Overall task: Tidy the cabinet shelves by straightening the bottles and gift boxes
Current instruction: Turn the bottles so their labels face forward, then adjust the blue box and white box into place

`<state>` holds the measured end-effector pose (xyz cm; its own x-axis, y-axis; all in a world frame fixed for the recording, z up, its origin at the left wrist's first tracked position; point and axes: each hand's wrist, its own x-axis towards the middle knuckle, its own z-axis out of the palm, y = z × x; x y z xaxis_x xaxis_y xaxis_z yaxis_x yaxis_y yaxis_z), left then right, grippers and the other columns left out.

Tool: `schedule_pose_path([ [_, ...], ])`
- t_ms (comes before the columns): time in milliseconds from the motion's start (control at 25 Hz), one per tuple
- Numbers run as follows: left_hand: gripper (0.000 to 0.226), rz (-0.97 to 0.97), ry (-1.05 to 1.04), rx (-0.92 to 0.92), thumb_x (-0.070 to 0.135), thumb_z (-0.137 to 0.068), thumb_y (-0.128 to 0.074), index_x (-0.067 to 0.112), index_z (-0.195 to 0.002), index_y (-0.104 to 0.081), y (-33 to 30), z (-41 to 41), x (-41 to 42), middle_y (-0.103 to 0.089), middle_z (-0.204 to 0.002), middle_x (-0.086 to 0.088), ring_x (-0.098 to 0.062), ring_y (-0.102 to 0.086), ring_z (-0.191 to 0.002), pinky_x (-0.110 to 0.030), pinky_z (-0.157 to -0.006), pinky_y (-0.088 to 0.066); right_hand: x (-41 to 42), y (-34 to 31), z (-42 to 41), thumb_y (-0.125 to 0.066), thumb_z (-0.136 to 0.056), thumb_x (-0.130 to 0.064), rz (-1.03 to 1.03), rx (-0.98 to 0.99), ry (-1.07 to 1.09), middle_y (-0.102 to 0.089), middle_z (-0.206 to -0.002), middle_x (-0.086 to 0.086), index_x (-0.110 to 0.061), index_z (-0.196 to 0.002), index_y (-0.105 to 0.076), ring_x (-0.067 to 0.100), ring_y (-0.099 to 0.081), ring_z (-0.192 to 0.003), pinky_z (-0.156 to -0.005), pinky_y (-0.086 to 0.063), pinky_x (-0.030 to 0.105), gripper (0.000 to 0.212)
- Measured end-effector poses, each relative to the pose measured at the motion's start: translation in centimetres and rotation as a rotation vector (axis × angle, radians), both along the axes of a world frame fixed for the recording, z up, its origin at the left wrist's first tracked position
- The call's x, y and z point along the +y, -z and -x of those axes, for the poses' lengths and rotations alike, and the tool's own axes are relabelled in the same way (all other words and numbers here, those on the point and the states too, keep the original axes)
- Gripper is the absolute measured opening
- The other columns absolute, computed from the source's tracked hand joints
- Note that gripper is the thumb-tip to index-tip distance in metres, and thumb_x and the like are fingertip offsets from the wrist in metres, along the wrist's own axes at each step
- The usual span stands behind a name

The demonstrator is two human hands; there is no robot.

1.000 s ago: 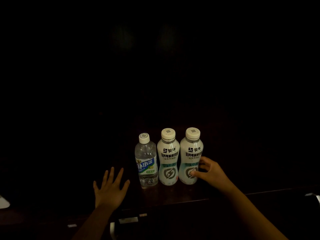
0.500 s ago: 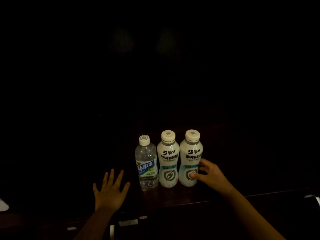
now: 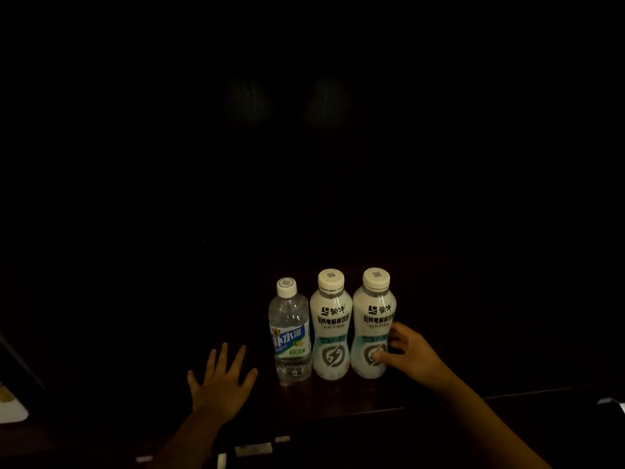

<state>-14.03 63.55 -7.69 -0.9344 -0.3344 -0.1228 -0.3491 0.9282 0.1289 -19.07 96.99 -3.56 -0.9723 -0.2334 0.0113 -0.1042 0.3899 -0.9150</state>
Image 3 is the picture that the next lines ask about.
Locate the person's right hand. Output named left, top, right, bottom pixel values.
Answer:
left=373, top=321, right=455, bottom=392

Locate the person's left hand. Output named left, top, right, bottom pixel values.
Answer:
left=187, top=343, right=258, bottom=423

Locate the white drink bottle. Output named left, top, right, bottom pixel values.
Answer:
left=310, top=268, right=353, bottom=381
left=350, top=267, right=397, bottom=380

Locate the person's right forearm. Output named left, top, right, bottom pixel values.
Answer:
left=434, top=374, right=553, bottom=469

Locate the person's left forearm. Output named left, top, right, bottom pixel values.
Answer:
left=150, top=409, right=231, bottom=469

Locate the clear water bottle blue label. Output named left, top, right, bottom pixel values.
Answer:
left=268, top=277, right=313, bottom=387

